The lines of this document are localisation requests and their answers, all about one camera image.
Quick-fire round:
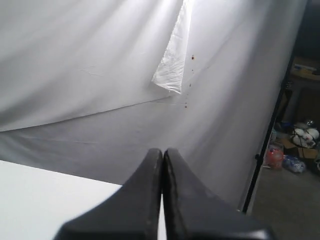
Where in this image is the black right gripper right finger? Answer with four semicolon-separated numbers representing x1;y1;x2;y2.
162;148;276;240

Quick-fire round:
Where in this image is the wooden shelf with boxes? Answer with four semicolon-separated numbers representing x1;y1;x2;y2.
283;56;320;121

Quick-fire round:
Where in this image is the blue plastic bag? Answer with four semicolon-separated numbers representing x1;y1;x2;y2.
282;155;306;174

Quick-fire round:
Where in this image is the brown cardboard box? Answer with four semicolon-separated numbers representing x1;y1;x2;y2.
280;139;318;159

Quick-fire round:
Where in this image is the red plastic bag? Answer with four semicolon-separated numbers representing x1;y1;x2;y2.
265;148;284;170

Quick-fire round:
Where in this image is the white backdrop cloth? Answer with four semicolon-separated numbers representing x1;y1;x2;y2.
0;0;308;209

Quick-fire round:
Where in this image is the black backdrop stand pole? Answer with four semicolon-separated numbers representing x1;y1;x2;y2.
241;39;297;214

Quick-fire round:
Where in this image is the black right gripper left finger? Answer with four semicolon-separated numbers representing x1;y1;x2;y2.
55;148;163;240

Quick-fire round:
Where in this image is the white round objects pile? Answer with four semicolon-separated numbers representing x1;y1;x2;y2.
290;119;320;149

